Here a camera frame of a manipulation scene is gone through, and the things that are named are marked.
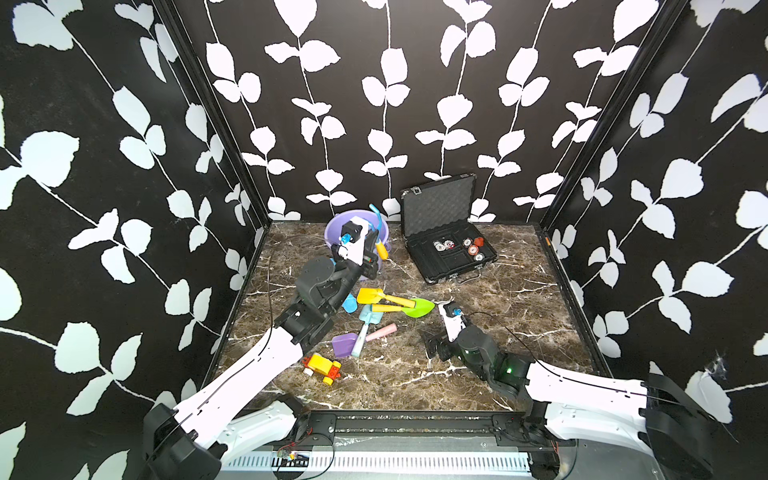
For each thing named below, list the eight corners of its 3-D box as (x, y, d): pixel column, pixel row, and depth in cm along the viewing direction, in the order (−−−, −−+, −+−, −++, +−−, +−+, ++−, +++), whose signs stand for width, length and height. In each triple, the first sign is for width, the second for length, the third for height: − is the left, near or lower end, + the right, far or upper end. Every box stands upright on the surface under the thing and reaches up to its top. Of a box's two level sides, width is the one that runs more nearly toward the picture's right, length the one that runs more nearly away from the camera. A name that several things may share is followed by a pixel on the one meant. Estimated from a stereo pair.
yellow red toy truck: (302, 377, 84) (297, 371, 80) (310, 357, 88) (306, 350, 83) (335, 387, 82) (332, 381, 78) (343, 366, 86) (340, 359, 82)
